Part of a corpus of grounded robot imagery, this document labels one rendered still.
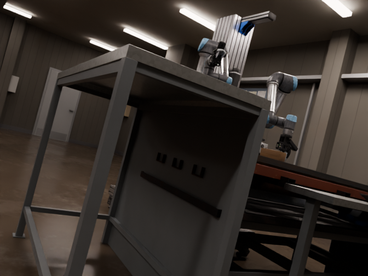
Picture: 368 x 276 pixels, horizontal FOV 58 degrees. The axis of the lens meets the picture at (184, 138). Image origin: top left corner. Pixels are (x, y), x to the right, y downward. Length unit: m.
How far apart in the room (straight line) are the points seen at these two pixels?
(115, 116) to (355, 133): 4.90
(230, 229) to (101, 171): 0.56
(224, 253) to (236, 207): 0.18
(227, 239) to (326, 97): 4.57
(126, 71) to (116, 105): 0.11
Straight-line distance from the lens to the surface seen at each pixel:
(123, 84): 1.02
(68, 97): 11.49
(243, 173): 1.30
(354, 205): 1.58
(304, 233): 1.58
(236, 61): 3.09
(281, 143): 2.53
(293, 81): 2.85
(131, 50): 1.04
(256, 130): 1.30
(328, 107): 5.63
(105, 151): 1.02
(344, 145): 5.68
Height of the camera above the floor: 0.79
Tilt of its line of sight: 1 degrees up
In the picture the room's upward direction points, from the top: 14 degrees clockwise
